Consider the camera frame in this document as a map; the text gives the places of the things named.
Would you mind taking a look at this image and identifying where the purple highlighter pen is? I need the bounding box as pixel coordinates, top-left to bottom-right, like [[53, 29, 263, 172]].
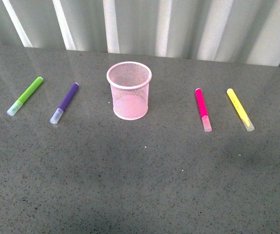
[[50, 82, 79, 125]]

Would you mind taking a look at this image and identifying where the pink mesh pen cup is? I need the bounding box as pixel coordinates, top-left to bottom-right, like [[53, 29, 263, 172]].
[[107, 61, 152, 120]]

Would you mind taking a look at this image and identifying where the yellow highlighter pen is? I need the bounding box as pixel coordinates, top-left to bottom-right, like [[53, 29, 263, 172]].
[[226, 88, 255, 132]]

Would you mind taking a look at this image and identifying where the pink highlighter pen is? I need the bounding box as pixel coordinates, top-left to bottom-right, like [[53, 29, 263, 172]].
[[195, 88, 212, 132]]

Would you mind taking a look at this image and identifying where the green highlighter pen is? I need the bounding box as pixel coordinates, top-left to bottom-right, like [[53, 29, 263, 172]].
[[6, 77, 43, 116]]

